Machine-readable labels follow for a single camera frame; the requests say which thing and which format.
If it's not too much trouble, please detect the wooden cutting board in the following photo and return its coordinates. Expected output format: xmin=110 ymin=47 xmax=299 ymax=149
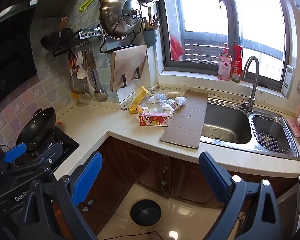
xmin=110 ymin=45 xmax=148 ymax=92

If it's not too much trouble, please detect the black wall utensil rack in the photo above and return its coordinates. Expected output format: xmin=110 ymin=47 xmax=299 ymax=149
xmin=52 ymin=24 xmax=102 ymax=57

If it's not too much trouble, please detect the wire drain basket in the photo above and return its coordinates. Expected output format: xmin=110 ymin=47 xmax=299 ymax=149
xmin=251 ymin=115 xmax=290 ymax=153

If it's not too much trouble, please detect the red cloth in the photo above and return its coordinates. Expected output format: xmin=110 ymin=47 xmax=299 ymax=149
xmin=170 ymin=35 xmax=185 ymax=61

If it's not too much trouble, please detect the black cable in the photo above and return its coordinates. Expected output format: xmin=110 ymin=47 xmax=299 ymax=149
xmin=96 ymin=231 xmax=165 ymax=240

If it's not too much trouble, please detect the black range hood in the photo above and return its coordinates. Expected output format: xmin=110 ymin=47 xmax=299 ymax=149
xmin=0 ymin=0 xmax=84 ymax=112

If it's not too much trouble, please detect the blue utensil holder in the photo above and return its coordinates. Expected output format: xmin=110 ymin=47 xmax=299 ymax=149
xmin=143 ymin=29 xmax=157 ymax=47

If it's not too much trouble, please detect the cutting board rack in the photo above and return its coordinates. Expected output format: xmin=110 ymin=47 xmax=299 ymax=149
xmin=115 ymin=67 xmax=150 ymax=105

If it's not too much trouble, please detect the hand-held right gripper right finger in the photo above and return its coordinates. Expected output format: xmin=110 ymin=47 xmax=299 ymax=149
xmin=199 ymin=151 xmax=282 ymax=240

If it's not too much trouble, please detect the black gas stove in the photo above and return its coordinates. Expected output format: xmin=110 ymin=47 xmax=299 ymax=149
xmin=15 ymin=127 xmax=80 ymax=173

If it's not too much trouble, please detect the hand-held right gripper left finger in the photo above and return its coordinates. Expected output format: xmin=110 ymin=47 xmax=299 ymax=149
xmin=20 ymin=151 xmax=103 ymax=240

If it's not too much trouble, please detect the black wok wooden handle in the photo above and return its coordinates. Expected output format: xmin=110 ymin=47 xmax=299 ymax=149
xmin=40 ymin=16 xmax=74 ymax=51

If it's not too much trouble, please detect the pink mat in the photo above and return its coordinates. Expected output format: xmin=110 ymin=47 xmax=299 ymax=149
xmin=287 ymin=119 xmax=300 ymax=138

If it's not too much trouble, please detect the round trash bin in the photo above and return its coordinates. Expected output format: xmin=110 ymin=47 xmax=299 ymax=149
xmin=129 ymin=198 xmax=163 ymax=228

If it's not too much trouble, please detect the black wok with lid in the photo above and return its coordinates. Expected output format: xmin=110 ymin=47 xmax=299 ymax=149
xmin=16 ymin=107 xmax=57 ymax=153

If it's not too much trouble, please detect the pink printed carton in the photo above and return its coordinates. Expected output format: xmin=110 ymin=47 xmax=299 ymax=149
xmin=139 ymin=112 xmax=170 ymax=127

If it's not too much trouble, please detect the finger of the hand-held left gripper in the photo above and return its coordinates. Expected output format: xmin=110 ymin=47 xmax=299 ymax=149
xmin=4 ymin=142 xmax=28 ymax=164
xmin=27 ymin=142 xmax=64 ymax=173

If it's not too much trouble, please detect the white wall box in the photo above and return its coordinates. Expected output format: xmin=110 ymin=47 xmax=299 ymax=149
xmin=282 ymin=64 xmax=295 ymax=98

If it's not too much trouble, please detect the yellow box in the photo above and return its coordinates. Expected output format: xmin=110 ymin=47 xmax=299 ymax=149
xmin=131 ymin=85 xmax=149 ymax=105

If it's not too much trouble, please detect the row of hanging kitchen utensils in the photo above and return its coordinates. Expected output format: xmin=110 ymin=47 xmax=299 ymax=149
xmin=68 ymin=44 xmax=108 ymax=102

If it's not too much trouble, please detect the white paper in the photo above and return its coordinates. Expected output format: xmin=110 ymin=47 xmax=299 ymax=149
xmin=164 ymin=96 xmax=188 ymax=117

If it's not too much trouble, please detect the pink soap pump bottle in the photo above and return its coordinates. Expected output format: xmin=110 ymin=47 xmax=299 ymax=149
xmin=217 ymin=42 xmax=232 ymax=81

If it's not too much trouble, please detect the large steel pot lid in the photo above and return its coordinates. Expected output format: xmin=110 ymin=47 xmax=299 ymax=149
xmin=99 ymin=0 xmax=143 ymax=40

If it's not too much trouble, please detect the bundle of wooden utensils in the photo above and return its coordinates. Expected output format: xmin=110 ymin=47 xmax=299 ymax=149
xmin=143 ymin=7 xmax=160 ymax=30

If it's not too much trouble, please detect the steel faucet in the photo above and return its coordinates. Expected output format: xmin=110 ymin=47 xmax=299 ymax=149
xmin=241 ymin=56 xmax=260 ymax=113

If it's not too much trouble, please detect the red detergent bottle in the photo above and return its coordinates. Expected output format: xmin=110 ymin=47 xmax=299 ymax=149
xmin=230 ymin=44 xmax=243 ymax=83

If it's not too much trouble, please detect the brown cardboard sheet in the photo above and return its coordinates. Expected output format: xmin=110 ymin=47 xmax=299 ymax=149
xmin=159 ymin=90 xmax=208 ymax=150

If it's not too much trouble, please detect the grey framed window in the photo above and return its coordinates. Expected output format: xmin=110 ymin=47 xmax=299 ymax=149
xmin=156 ymin=0 xmax=298 ymax=93

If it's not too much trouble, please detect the steel double sink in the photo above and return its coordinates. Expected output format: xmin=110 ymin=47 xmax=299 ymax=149
xmin=200 ymin=97 xmax=300 ymax=161

